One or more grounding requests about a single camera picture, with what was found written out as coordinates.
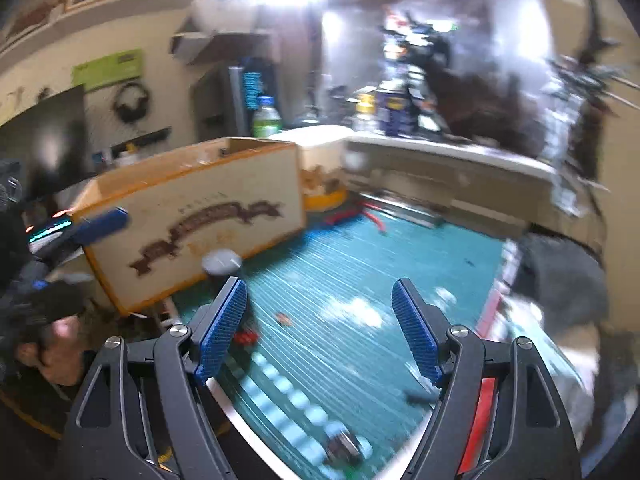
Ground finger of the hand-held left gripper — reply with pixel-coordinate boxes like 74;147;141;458
65;206;132;252

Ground black box with teal print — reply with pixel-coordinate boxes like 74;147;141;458
227;62;281;138

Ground wooden wall shelf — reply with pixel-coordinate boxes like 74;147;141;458
170;0;282;67

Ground green wall poster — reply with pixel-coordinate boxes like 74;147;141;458
72;50;145;92

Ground stormy photo backdrop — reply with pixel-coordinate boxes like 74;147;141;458
320;0;558;156

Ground dark monitor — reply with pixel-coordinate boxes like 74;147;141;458
0;85;88;196

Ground black spray can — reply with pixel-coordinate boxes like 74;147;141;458
201;249;244;281

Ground small metal part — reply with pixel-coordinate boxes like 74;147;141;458
325;432;363;466

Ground yellow capped clear bottle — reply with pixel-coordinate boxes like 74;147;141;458
352;92;376;131

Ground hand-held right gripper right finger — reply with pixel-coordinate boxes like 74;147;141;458
391;278;583;480

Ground black headphones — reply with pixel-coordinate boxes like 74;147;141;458
112;81;151;123

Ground white blue robot model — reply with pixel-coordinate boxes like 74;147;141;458
380;5;481;136

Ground metal tin case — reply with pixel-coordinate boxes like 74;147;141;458
370;195;446;228

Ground person's left hand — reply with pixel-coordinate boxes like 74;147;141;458
15;316;97;387

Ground white round container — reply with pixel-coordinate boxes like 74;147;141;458
267;125;361;211

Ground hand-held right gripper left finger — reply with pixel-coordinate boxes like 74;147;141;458
62;276;249;480

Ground white desk riser shelf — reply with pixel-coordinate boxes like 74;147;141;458
345;132;558;211

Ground white winged robot model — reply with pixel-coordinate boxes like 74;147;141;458
547;0;636;211

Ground white plastic scraps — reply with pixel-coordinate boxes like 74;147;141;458
325;295;386;327

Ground red handled nippers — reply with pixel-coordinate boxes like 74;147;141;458
325;200;388;236

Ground brown cardboard box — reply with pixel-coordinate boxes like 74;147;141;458
72;136;307;316

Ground green drink bottle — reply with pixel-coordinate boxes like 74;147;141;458
251;96;283;138

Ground green cutting mat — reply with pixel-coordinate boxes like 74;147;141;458
172;210;506;480

